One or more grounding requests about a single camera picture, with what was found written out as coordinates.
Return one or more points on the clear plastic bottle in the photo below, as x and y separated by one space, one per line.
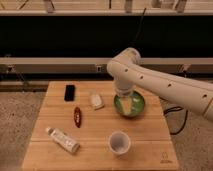
63 140

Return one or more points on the red chili pepper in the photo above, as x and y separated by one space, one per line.
77 116

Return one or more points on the green bowl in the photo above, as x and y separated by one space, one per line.
138 104

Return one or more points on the clear plastic cup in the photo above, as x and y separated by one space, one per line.
119 143

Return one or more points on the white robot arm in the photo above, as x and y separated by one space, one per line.
194 95

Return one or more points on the white wall outlet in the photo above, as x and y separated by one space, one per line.
99 68

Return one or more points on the black rectangular phone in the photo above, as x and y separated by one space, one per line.
69 93

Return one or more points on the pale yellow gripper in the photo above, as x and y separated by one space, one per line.
126 104

